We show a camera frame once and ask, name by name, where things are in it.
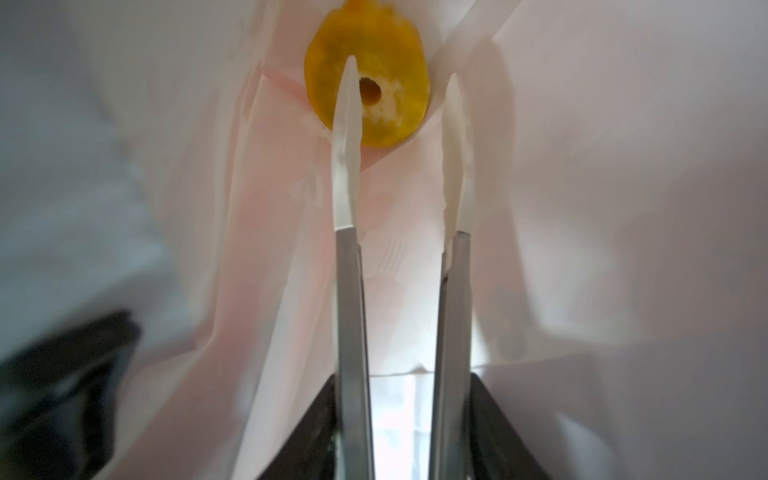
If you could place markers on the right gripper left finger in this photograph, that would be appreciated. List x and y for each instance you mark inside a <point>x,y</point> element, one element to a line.
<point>309,453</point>

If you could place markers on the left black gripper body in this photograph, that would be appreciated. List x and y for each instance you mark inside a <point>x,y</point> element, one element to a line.
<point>59,398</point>

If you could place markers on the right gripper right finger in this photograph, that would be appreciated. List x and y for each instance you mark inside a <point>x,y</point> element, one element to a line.
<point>496,449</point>

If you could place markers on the metal tongs white tips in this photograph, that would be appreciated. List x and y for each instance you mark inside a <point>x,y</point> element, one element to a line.
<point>449,441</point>

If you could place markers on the red white paper bag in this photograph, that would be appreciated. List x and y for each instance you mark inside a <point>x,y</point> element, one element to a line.
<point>162,157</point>

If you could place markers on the yellow glazed ring donut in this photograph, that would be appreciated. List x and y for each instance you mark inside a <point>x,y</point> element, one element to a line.
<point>388,51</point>

